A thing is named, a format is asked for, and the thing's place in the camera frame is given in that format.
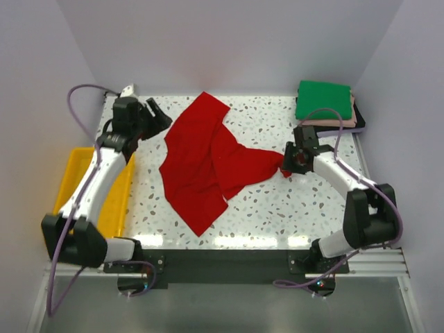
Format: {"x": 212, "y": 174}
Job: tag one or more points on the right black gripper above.
{"x": 287, "y": 166}

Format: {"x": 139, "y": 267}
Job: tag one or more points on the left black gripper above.
{"x": 161, "y": 121}

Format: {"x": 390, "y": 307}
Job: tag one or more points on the red t shirt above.
{"x": 206, "y": 166}

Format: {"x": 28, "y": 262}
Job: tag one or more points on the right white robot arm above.
{"x": 371, "y": 218}

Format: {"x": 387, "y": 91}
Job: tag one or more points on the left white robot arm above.
{"x": 71, "y": 236}

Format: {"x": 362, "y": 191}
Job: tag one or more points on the folded pink t shirt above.
{"x": 330, "y": 123}

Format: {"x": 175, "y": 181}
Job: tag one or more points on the folded green t shirt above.
{"x": 316, "y": 95}

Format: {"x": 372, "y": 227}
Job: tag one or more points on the folded black t shirt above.
{"x": 326, "y": 132}

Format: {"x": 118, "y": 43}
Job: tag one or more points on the yellow plastic bin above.
{"x": 113, "y": 212}

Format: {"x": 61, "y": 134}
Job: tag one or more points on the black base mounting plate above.
{"x": 287, "y": 269}

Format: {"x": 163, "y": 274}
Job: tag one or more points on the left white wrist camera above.
{"x": 128, "y": 91}

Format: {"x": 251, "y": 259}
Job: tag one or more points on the aluminium frame rail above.
{"x": 372, "y": 263}

